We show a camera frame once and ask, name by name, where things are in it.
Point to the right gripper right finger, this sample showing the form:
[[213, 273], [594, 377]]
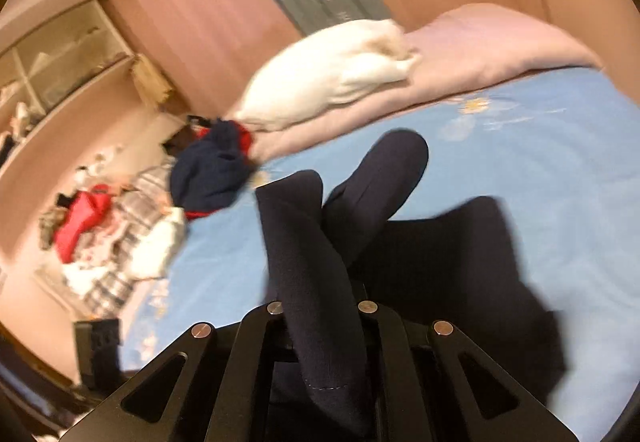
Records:
[[434, 384]]

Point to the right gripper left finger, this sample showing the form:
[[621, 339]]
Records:
[[209, 385]]

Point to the navy blue collared jacket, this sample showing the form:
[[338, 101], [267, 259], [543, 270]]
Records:
[[326, 251]]

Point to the plaid grey white cloth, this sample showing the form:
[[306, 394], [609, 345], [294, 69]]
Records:
[[134, 212]]

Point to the white puffy garment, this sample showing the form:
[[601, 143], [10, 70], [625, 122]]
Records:
[[153, 254]]

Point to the red jacket on side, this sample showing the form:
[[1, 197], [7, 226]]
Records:
[[86, 212]]

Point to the dark navy crumpled garment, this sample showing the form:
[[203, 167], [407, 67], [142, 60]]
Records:
[[210, 166]]

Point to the red garment under navy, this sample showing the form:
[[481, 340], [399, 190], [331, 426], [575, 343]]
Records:
[[235, 141]]

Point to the beige tassel hanging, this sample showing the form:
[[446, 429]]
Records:
[[150, 82]]

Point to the light blue floral bedsheet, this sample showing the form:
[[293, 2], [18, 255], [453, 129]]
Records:
[[560, 151]]

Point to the white fluffy pillow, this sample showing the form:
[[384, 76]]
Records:
[[331, 67]]

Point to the pink folded quilt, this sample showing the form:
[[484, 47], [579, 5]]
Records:
[[465, 49]]

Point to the beige wall shelf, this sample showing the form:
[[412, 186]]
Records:
[[73, 75]]

